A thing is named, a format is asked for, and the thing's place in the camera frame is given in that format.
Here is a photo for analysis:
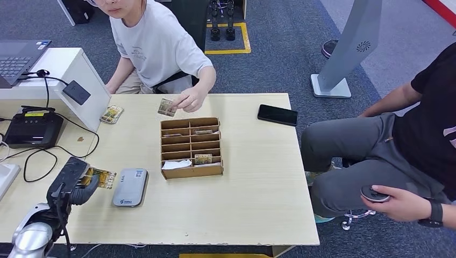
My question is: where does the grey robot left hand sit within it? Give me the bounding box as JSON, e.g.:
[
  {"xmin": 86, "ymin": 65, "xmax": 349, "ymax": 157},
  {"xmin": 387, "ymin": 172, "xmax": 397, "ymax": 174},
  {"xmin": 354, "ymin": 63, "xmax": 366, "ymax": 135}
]
[{"xmin": 67, "ymin": 174, "xmax": 101, "ymax": 207}]

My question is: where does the person's left hand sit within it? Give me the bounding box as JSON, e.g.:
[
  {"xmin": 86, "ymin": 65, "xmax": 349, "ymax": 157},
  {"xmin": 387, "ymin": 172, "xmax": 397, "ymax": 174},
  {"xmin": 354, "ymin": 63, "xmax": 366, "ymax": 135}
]
[
  {"xmin": 172, "ymin": 86, "xmax": 209, "ymax": 114},
  {"xmin": 360, "ymin": 185, "xmax": 433, "ymax": 223}
]

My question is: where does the white round remote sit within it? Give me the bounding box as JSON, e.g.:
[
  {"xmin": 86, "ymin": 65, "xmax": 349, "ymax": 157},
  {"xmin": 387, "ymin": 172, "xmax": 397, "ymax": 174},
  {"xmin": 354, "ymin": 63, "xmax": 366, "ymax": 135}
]
[{"xmin": 360, "ymin": 185, "xmax": 391, "ymax": 204}]

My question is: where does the wooden card organizer box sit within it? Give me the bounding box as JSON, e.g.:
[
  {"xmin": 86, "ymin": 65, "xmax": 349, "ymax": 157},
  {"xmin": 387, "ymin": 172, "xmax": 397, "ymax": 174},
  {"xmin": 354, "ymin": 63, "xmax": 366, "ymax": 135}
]
[{"xmin": 159, "ymin": 117, "xmax": 224, "ymax": 181}]

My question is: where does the stack of yellow cards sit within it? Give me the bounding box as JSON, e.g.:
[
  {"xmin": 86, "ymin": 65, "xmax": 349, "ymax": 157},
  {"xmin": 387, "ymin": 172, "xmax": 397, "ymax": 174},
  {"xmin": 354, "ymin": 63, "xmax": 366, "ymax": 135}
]
[{"xmin": 99, "ymin": 104, "xmax": 125, "ymax": 125}]

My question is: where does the grey card reader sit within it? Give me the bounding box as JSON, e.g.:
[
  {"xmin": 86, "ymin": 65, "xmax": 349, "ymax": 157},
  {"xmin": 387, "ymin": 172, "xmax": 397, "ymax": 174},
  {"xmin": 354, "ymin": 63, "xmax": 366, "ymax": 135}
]
[{"xmin": 112, "ymin": 168, "xmax": 149, "ymax": 209}]

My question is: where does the person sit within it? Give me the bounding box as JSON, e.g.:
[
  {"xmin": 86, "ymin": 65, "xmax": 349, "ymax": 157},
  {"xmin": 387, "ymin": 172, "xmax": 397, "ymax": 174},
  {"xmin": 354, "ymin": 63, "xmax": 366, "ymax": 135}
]
[
  {"xmin": 300, "ymin": 42, "xmax": 456, "ymax": 230},
  {"xmin": 84, "ymin": 0, "xmax": 217, "ymax": 114}
]

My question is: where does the black wristwatch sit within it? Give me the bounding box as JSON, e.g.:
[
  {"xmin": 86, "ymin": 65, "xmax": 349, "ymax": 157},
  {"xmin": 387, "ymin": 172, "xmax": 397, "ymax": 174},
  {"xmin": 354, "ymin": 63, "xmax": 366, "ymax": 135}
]
[{"xmin": 417, "ymin": 198, "xmax": 444, "ymax": 229}]

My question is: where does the chrome chair base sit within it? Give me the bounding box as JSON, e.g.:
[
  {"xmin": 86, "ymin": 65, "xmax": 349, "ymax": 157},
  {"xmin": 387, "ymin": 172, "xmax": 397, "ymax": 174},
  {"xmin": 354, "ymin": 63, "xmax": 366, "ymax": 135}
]
[{"xmin": 340, "ymin": 209, "xmax": 376, "ymax": 231}]

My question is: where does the teal shoe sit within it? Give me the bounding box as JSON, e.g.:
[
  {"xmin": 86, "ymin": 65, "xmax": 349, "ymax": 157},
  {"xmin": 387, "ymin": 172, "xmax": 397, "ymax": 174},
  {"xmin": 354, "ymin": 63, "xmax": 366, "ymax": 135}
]
[{"xmin": 313, "ymin": 213, "xmax": 336, "ymax": 224}]

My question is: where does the white flat device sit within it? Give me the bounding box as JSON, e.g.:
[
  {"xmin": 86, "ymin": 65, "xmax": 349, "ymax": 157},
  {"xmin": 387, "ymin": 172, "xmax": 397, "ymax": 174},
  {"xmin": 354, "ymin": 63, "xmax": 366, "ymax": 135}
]
[{"xmin": 0, "ymin": 163, "xmax": 22, "ymax": 201}]

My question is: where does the black office chair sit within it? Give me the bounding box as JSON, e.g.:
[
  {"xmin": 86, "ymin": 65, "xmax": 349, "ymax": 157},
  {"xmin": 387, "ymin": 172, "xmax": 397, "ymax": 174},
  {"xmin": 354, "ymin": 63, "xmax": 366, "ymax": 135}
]
[{"xmin": 152, "ymin": 0, "xmax": 211, "ymax": 95}]

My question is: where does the black controller with yellow label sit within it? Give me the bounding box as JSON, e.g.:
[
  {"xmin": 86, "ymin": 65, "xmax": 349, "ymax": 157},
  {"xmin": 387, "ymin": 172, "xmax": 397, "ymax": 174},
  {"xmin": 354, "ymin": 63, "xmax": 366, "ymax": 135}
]
[{"xmin": 3, "ymin": 105, "xmax": 65, "ymax": 149}]

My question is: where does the yellow floor tape square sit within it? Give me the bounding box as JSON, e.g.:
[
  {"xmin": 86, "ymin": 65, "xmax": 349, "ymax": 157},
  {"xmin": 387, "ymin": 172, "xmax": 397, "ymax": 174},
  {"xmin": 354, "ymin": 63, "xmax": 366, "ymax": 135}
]
[{"xmin": 204, "ymin": 21, "xmax": 252, "ymax": 55}]

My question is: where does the black robot leg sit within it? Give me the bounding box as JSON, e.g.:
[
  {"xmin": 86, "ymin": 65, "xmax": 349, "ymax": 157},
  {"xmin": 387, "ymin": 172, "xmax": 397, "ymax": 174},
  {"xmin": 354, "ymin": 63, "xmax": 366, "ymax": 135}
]
[
  {"xmin": 225, "ymin": 0, "xmax": 237, "ymax": 41},
  {"xmin": 210, "ymin": 0, "xmax": 221, "ymax": 42}
]

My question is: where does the white desk partition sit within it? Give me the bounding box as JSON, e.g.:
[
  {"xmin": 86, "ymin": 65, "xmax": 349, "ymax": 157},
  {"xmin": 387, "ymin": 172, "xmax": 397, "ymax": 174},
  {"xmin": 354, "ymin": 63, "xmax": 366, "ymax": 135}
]
[{"xmin": 0, "ymin": 47, "xmax": 112, "ymax": 133}]

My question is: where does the black smartphone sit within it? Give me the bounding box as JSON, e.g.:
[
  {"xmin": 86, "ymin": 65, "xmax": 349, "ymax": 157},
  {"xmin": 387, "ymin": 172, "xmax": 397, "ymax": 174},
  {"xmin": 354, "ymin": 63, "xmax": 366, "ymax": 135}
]
[{"xmin": 256, "ymin": 104, "xmax": 299, "ymax": 127}]

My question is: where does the green shoe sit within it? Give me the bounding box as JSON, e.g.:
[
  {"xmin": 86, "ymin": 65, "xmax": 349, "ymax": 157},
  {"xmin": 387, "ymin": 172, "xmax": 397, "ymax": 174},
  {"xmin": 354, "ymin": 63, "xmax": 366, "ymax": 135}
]
[{"xmin": 304, "ymin": 161, "xmax": 343, "ymax": 187}]

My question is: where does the dark grey hub box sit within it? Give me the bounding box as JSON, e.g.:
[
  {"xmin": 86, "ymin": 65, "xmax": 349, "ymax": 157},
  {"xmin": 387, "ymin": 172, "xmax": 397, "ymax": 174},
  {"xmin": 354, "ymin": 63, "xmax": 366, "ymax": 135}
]
[{"xmin": 62, "ymin": 80, "xmax": 92, "ymax": 106}]

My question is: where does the black cabinet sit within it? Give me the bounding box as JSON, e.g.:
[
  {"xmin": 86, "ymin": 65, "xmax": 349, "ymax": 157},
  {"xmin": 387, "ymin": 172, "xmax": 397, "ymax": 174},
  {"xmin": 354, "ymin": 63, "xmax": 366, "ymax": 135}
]
[{"xmin": 56, "ymin": 0, "xmax": 96, "ymax": 26}]

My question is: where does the black round base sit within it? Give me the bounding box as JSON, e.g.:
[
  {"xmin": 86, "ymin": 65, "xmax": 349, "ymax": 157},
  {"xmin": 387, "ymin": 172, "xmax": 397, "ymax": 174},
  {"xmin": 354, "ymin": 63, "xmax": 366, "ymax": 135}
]
[{"xmin": 320, "ymin": 39, "xmax": 339, "ymax": 60}]

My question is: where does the dark grey laptop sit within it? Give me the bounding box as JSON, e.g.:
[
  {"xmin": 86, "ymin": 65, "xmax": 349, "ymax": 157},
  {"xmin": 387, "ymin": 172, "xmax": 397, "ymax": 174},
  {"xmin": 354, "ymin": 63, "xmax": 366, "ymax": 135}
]
[{"xmin": 0, "ymin": 39, "xmax": 52, "ymax": 89}]

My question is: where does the grey kiosk stand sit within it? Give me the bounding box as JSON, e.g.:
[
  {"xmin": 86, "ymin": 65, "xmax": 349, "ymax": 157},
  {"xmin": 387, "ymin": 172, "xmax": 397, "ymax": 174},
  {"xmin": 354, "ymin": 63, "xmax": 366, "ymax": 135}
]
[{"xmin": 310, "ymin": 0, "xmax": 383, "ymax": 99}]

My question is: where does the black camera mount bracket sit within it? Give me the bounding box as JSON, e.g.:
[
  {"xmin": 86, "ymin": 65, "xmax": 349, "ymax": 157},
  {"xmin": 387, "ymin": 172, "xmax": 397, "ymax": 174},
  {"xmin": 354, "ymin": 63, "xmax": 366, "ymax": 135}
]
[{"xmin": 46, "ymin": 156, "xmax": 90, "ymax": 216}]

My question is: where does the black desk cable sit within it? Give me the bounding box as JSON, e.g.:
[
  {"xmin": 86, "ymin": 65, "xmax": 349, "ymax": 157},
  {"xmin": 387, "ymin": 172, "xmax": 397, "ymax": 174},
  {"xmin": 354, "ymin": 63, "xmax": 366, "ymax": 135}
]
[{"xmin": 0, "ymin": 113, "xmax": 101, "ymax": 183}]

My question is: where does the black hub cable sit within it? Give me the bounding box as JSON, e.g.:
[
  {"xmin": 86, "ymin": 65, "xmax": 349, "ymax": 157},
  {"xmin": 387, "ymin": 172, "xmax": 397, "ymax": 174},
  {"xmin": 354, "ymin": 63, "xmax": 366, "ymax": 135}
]
[{"xmin": 19, "ymin": 69, "xmax": 69, "ymax": 109}]

